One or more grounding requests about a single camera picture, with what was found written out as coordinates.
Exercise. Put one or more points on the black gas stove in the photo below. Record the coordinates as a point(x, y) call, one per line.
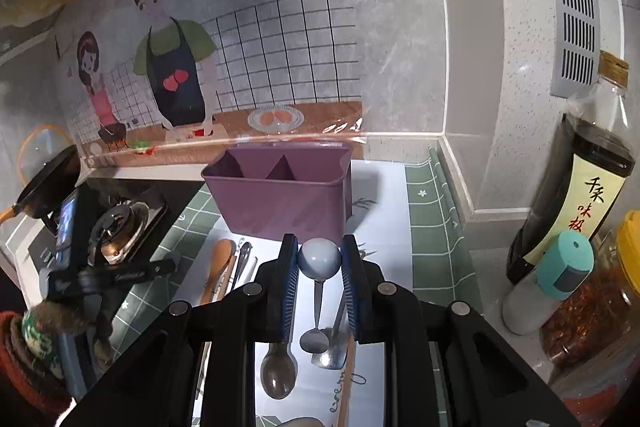
point(145, 207)

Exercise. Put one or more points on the person's left forearm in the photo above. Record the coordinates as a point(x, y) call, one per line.
point(25, 372)

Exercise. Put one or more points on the grey vent grille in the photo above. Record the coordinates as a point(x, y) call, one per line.
point(570, 7)

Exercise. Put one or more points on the teal capped salt shaker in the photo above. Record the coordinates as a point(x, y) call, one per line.
point(530, 302)

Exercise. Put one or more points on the purple plastic utensil holder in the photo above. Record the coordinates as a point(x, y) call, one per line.
point(280, 207)

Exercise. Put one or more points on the black wok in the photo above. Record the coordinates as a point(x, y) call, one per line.
point(50, 179)

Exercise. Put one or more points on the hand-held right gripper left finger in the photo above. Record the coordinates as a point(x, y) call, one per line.
point(287, 289)

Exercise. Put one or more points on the dark soy sauce bottle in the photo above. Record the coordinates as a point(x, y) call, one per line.
point(565, 187)

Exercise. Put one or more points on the small metal spatula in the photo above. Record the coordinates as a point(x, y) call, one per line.
point(331, 354)

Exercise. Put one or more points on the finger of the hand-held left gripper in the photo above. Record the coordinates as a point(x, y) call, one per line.
point(150, 270)

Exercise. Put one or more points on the slim metal utensil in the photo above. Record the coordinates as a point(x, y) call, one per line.
point(245, 257)

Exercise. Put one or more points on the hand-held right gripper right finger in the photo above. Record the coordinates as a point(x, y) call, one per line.
point(350, 289)

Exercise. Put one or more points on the clear plastic bottle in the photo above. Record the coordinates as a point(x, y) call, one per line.
point(590, 389)

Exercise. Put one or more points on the cartoon kitchen wall poster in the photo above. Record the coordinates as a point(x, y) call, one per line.
point(300, 57)

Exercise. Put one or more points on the green checked table mat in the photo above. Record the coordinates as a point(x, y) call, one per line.
point(390, 217)

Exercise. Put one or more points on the yellow lid chili jar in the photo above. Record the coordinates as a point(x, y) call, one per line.
point(590, 322)

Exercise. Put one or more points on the person's left hand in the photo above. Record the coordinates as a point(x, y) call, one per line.
point(60, 314)

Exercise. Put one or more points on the large wooden spoon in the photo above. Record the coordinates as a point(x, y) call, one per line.
point(221, 262)

